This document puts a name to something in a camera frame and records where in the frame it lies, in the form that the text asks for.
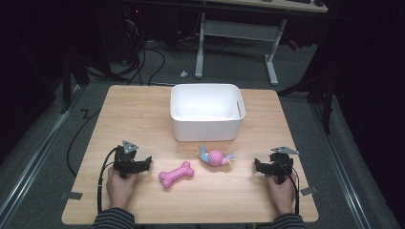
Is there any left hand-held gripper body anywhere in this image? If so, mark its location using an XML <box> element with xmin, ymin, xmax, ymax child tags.
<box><xmin>113</xmin><ymin>139</ymin><xmax>141</xmax><ymax>179</ymax></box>

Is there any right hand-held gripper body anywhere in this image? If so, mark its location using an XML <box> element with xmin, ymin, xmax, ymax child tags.
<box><xmin>266</xmin><ymin>145</ymin><xmax>301</xmax><ymax>185</ymax></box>

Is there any pink bone toy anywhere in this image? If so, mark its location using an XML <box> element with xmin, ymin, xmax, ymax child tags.
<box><xmin>158</xmin><ymin>160</ymin><xmax>196</xmax><ymax>190</ymax></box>

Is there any pink and blue rope toy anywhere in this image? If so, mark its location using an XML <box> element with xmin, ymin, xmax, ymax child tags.
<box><xmin>198</xmin><ymin>145</ymin><xmax>237</xmax><ymax>168</ymax></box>

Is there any white plastic bin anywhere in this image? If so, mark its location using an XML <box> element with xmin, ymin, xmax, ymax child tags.
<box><xmin>169</xmin><ymin>83</ymin><xmax>246</xmax><ymax>143</ymax></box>

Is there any person's left hand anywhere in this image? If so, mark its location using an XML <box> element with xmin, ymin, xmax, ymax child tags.
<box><xmin>105</xmin><ymin>166</ymin><xmax>139</xmax><ymax>210</ymax></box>

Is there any person's right hand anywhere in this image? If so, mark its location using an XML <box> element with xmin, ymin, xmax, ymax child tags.
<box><xmin>266</xmin><ymin>172</ymin><xmax>297</xmax><ymax>217</ymax></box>

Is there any grey tape piece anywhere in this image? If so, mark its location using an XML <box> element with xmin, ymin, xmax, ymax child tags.
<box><xmin>59</xmin><ymin>191</ymin><xmax>84</xmax><ymax>201</ymax></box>
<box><xmin>299</xmin><ymin>185</ymin><xmax>319</xmax><ymax>197</ymax></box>

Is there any dark metal stand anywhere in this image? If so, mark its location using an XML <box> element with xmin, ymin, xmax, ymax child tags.
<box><xmin>58</xmin><ymin>55</ymin><xmax>92</xmax><ymax>115</ymax></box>
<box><xmin>276</xmin><ymin>74</ymin><xmax>336</xmax><ymax>135</ymax></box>

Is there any desk with white legs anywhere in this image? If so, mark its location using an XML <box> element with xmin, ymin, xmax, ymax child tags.
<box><xmin>194</xmin><ymin>0</ymin><xmax>330</xmax><ymax>88</ymax></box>

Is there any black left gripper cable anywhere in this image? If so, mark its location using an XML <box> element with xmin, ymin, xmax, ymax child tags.
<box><xmin>96</xmin><ymin>147</ymin><xmax>119</xmax><ymax>215</ymax></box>

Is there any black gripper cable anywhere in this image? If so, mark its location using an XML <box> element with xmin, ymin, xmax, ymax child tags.
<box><xmin>275</xmin><ymin>160</ymin><xmax>301</xmax><ymax>216</ymax></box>
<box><xmin>96</xmin><ymin>147</ymin><xmax>119</xmax><ymax>215</ymax></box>

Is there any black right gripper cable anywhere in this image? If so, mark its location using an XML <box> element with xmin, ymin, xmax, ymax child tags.
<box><xmin>275</xmin><ymin>160</ymin><xmax>301</xmax><ymax>216</ymax></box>

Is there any black floor cable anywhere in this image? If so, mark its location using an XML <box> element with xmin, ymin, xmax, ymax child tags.
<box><xmin>65</xmin><ymin>108</ymin><xmax>102</xmax><ymax>178</ymax></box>

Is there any metal floor rail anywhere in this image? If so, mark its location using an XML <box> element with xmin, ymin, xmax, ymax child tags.
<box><xmin>0</xmin><ymin>84</ymin><xmax>84</xmax><ymax>223</ymax></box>
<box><xmin>309</xmin><ymin>103</ymin><xmax>373</xmax><ymax>229</ymax></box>

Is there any bundle of black cables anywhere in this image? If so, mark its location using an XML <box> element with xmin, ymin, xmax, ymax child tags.
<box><xmin>85</xmin><ymin>6</ymin><xmax>167</xmax><ymax>87</ymax></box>

